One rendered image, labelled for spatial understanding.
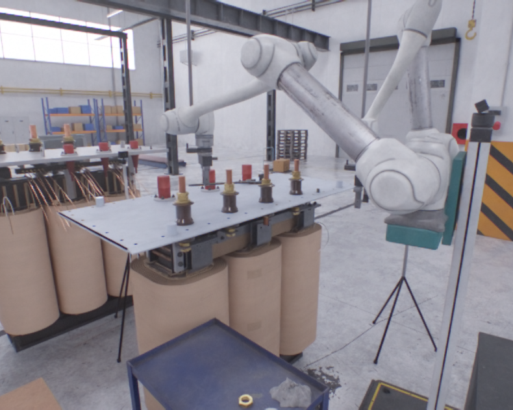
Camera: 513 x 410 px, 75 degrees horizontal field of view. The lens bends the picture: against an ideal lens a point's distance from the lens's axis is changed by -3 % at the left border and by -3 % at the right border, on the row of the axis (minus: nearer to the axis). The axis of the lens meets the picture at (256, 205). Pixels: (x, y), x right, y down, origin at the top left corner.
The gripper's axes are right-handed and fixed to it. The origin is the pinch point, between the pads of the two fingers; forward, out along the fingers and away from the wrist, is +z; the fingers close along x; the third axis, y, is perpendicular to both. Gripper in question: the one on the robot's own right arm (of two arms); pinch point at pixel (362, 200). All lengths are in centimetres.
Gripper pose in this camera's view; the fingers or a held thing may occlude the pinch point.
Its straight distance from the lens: 170.6
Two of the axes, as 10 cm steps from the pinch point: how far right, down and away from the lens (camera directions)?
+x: 5.5, -2.0, 8.1
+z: 0.0, 9.7, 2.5
